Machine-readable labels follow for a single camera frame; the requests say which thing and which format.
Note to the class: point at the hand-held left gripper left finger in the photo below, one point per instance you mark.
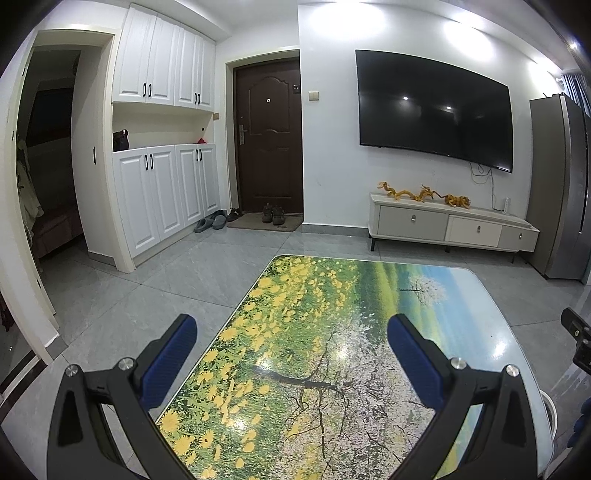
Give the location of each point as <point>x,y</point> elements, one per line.
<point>168,364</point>

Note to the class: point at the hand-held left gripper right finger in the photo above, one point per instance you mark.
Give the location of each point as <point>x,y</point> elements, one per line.
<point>415,364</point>

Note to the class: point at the white bin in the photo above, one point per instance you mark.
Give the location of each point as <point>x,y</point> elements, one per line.
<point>552,410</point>

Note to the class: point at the person's right hand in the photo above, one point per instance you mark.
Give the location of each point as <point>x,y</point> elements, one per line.
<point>582,427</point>

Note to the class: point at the white television cabinet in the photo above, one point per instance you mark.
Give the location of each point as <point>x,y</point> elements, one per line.
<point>415,224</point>

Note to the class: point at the grey refrigerator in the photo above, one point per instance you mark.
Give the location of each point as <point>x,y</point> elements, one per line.
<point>558,184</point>

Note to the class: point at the pair of dark shoes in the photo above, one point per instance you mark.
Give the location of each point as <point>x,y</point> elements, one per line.
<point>234,213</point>

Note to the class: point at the brown doormat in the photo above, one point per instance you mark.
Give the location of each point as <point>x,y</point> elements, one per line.
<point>258,224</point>

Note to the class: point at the dark red bed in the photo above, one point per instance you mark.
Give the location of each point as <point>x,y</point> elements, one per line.
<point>60,226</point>

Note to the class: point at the hanging clothes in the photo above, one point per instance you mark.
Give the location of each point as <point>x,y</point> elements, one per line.
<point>30,198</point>

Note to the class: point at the black bag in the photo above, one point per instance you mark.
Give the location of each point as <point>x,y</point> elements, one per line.
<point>121,142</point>

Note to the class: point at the grey curtain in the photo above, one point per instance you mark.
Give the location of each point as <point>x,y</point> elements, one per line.
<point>579,92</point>

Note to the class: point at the dark brown door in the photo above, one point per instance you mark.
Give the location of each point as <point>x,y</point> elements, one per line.
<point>268,138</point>

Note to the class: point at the white wall cabinet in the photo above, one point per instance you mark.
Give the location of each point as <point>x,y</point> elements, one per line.
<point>161,194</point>

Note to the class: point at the black wall television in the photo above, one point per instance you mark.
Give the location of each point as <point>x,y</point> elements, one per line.
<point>434,106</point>

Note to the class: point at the wall light switch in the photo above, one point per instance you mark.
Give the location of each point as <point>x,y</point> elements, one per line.
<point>313,95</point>

